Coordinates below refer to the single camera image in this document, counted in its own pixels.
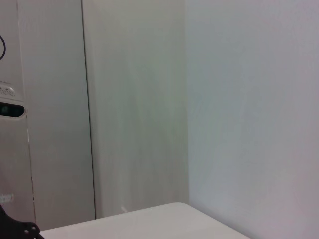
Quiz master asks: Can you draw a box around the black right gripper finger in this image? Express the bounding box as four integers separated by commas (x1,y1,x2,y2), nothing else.
0,203,42,239

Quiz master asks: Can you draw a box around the thin black cable loop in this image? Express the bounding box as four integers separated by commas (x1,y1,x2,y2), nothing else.
0,34,6,61

